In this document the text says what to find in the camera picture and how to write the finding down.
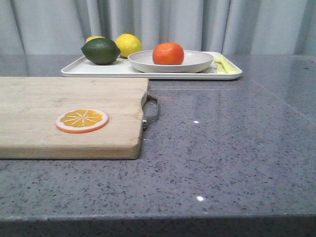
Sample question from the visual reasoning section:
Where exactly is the grey curtain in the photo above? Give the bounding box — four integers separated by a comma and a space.
0, 0, 316, 55

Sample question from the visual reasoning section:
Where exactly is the yellow plastic fork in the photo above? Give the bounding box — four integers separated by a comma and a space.
214, 54, 240, 74

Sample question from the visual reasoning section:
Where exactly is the yellow lemon right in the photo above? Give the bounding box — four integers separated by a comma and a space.
115, 34, 142, 58

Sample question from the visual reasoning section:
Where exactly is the yellow lemon left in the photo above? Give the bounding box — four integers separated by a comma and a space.
85, 36, 105, 42

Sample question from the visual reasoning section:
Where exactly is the dark green lime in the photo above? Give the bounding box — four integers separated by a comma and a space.
81, 38, 120, 65

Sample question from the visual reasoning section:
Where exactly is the wooden cutting board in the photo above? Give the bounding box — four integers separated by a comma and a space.
0, 77, 158, 159

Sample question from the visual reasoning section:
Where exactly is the yellow lemon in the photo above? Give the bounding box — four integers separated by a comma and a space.
85, 36, 105, 42
115, 34, 142, 58

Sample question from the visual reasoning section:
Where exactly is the beige round plate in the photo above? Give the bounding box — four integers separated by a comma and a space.
128, 50, 214, 73

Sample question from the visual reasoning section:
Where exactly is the white bear tray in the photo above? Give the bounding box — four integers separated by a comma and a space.
61, 51, 242, 80

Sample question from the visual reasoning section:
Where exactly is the orange slice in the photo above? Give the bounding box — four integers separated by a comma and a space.
55, 109, 109, 134

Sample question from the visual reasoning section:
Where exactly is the orange mandarin fruit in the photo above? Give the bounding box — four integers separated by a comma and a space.
152, 42, 185, 65

